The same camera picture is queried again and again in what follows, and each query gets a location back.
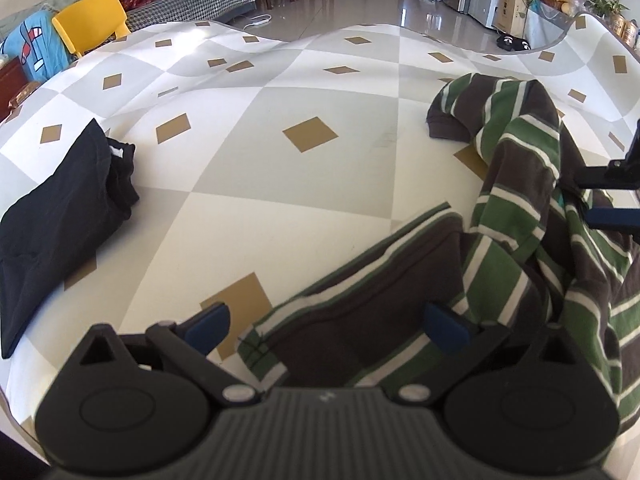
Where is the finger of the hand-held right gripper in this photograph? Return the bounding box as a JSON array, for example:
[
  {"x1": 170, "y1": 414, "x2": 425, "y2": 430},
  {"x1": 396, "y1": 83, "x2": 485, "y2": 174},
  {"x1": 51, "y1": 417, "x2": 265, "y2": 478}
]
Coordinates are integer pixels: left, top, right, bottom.
[
  {"x1": 575, "y1": 117, "x2": 640, "y2": 192},
  {"x1": 586, "y1": 207, "x2": 640, "y2": 235}
]

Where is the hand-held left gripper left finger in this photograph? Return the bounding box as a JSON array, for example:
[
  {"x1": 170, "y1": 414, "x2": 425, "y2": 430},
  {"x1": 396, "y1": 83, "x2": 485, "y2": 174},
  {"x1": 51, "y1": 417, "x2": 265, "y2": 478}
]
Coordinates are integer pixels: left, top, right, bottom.
[{"x1": 75, "y1": 301, "x2": 261, "y2": 407}]

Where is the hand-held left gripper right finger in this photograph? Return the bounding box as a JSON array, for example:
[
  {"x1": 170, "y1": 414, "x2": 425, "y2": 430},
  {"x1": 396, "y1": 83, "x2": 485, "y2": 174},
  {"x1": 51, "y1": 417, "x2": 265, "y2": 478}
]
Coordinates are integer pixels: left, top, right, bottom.
[{"x1": 395, "y1": 301, "x2": 583, "y2": 407}]

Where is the green brown striped t-shirt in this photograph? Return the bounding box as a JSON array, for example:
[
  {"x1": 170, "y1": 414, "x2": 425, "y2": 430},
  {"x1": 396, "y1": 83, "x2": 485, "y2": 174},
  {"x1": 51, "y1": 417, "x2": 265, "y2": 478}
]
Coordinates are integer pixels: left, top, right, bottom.
[{"x1": 237, "y1": 72, "x2": 640, "y2": 428}]

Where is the checkered tablecloth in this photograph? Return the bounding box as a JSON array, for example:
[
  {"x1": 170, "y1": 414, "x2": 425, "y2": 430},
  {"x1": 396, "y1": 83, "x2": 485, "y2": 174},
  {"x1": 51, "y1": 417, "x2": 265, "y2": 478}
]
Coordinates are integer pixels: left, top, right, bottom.
[{"x1": 0, "y1": 12, "x2": 640, "y2": 441}]

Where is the black folded garment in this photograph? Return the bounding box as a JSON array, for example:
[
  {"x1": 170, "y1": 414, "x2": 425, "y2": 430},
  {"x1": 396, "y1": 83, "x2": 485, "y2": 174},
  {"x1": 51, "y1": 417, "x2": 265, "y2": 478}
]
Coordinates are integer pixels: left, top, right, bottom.
[{"x1": 0, "y1": 119, "x2": 141, "y2": 360}]

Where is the brown cardboard box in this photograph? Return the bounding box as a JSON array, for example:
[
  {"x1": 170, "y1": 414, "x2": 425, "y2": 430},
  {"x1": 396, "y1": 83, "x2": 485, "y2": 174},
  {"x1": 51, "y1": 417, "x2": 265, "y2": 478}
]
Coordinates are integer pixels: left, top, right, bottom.
[{"x1": 492, "y1": 0, "x2": 528, "y2": 38}]

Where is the brown snack packet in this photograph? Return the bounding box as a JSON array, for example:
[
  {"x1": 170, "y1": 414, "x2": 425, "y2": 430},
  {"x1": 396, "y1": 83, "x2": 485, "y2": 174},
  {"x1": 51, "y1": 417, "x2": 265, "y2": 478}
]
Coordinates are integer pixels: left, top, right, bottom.
[{"x1": 7, "y1": 82, "x2": 41, "y2": 111}]

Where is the wooden cabinet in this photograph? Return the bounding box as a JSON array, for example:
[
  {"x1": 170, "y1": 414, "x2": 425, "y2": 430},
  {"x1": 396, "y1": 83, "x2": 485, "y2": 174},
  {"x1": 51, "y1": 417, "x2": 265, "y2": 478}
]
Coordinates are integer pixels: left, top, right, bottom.
[{"x1": 0, "y1": 60, "x2": 31, "y2": 121}]

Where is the white power strip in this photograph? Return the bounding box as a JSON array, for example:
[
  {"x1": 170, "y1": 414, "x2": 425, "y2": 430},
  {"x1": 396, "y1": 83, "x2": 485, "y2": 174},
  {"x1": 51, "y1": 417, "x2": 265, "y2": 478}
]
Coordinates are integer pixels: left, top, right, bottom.
[{"x1": 235, "y1": 12, "x2": 273, "y2": 31}]

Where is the yellow plastic chair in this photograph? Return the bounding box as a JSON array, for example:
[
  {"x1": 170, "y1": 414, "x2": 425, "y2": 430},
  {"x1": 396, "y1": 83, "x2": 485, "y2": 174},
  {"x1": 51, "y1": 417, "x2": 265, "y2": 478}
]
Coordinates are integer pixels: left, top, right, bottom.
[{"x1": 51, "y1": 0, "x2": 132, "y2": 60}]

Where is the blue cartoon print cloth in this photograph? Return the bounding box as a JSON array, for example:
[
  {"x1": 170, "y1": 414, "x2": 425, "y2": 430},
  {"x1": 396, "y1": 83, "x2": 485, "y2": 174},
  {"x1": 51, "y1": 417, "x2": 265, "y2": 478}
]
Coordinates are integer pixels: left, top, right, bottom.
[{"x1": 0, "y1": 10, "x2": 71, "y2": 83}]

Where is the grey green blanket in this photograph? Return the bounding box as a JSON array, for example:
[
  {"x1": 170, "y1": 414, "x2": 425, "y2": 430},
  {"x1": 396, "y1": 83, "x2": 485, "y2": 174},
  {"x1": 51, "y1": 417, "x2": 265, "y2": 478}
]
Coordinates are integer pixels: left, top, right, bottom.
[{"x1": 0, "y1": 0, "x2": 91, "y2": 36}]

